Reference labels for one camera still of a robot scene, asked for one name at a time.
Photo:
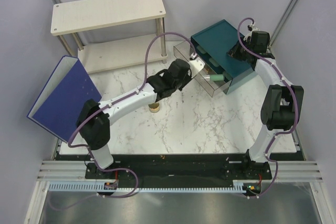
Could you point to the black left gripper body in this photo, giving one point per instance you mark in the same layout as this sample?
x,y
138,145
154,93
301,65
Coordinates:
x,y
180,84

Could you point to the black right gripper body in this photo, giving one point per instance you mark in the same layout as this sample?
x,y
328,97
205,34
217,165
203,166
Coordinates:
x,y
240,52

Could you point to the green white cosmetic tube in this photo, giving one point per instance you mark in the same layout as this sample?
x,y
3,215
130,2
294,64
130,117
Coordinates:
x,y
214,77

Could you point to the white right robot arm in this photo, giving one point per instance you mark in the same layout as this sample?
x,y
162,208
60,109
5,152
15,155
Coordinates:
x,y
282,105

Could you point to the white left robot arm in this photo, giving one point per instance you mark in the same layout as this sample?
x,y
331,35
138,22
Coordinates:
x,y
95,118

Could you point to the gold cosmetic jar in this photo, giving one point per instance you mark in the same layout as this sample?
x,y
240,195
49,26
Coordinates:
x,y
154,107

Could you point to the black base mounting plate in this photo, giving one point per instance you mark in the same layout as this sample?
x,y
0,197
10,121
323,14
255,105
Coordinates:
x,y
175,170

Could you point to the white two-tier shelf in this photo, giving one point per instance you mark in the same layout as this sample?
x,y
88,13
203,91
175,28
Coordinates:
x,y
85,15

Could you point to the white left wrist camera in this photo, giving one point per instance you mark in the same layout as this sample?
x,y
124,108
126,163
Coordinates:
x,y
196,64

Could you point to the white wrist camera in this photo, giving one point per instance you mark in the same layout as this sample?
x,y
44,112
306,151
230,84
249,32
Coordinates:
x,y
196,64
252,27

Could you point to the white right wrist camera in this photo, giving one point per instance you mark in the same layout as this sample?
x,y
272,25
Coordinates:
x,y
252,27

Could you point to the blue ring binder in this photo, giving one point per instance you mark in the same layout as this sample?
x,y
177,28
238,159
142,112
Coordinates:
x,y
61,100

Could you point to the light blue cable duct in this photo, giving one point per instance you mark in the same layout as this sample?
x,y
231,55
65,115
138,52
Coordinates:
x,y
103,187

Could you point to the aluminium front rail frame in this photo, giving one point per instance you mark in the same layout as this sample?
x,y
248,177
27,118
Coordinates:
x,y
74,171

